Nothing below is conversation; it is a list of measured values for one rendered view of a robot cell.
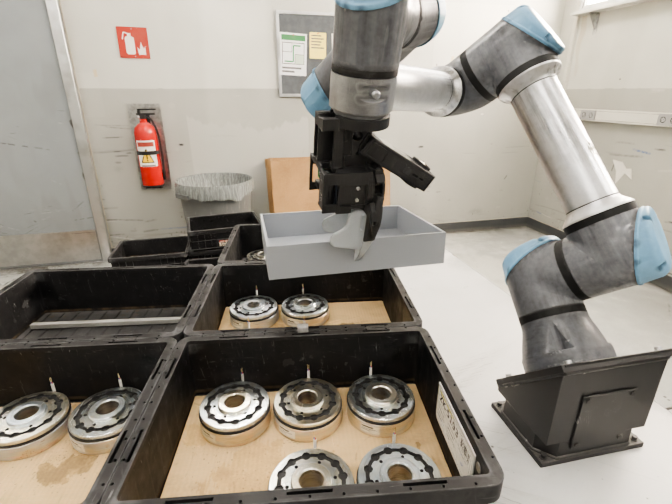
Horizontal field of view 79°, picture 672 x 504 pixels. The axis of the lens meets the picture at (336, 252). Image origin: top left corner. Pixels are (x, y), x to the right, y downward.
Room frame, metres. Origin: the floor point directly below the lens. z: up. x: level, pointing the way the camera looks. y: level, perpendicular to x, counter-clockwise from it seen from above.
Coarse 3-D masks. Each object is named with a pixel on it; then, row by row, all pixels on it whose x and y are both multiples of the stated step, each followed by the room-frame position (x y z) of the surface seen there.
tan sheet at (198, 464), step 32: (192, 416) 0.49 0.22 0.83; (416, 416) 0.49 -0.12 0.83; (192, 448) 0.43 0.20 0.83; (224, 448) 0.43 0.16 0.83; (256, 448) 0.43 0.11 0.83; (288, 448) 0.43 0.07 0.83; (320, 448) 0.43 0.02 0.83; (352, 448) 0.43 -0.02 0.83; (192, 480) 0.38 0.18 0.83; (224, 480) 0.38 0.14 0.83; (256, 480) 0.38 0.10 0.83
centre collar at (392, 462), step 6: (384, 462) 0.38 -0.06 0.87; (390, 462) 0.38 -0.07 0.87; (396, 462) 0.38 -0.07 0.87; (402, 462) 0.38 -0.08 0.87; (408, 462) 0.38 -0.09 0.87; (384, 468) 0.37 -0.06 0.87; (390, 468) 0.37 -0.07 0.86; (408, 468) 0.37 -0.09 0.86; (414, 468) 0.37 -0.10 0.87; (384, 474) 0.36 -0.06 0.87; (414, 474) 0.36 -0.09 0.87; (384, 480) 0.35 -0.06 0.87; (390, 480) 0.35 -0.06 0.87
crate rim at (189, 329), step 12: (228, 264) 0.85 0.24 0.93; (240, 264) 0.85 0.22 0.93; (252, 264) 0.85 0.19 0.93; (264, 264) 0.85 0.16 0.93; (216, 276) 0.79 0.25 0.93; (396, 276) 0.79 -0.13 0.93; (204, 288) 0.73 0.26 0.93; (204, 300) 0.68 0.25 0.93; (408, 300) 0.68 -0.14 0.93; (192, 312) 0.64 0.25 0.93; (408, 312) 0.65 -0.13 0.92; (192, 324) 0.60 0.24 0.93; (348, 324) 0.60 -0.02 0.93; (360, 324) 0.60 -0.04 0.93; (372, 324) 0.60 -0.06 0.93; (384, 324) 0.60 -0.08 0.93; (396, 324) 0.60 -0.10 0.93; (408, 324) 0.60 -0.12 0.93; (420, 324) 0.60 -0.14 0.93
